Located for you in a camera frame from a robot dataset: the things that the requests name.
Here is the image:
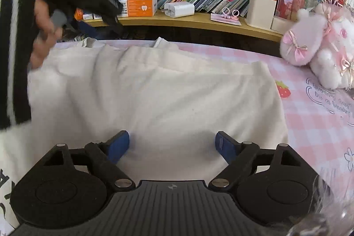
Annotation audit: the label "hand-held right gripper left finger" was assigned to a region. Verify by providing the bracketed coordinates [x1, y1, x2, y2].
[43, 130, 136, 192]

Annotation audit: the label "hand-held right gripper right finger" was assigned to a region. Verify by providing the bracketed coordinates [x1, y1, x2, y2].
[208, 131, 305, 192]

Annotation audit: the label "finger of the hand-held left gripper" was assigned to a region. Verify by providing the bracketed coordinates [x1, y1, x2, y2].
[101, 14, 124, 36]
[77, 20, 97, 36]

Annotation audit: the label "cream canvas tote bag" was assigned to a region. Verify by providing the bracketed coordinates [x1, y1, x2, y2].
[0, 37, 289, 228]

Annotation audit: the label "person's left forearm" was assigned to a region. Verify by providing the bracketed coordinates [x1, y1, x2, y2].
[0, 0, 36, 130]

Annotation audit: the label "person's left hand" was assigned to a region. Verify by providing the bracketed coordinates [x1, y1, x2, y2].
[29, 0, 68, 69]

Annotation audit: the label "long white and orange box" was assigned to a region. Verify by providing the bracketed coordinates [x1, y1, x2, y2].
[75, 0, 158, 21]

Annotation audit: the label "white charger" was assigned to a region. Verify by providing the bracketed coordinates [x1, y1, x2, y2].
[164, 2, 195, 19]

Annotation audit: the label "pink checked cartoon desk mat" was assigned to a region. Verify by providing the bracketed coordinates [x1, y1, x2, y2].
[55, 40, 354, 198]

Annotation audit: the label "small pink scissors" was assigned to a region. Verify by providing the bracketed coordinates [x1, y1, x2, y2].
[211, 7, 242, 25]

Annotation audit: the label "pale fuzzy fringe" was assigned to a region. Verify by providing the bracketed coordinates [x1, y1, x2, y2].
[285, 167, 354, 236]

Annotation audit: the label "small cream holder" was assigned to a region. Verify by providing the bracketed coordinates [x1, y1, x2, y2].
[271, 16, 291, 34]

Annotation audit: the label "cream pen holder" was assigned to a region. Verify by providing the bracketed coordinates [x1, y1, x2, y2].
[245, 0, 277, 30]

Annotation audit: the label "pink and white plush bunny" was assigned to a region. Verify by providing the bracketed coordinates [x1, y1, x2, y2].
[279, 2, 354, 100]

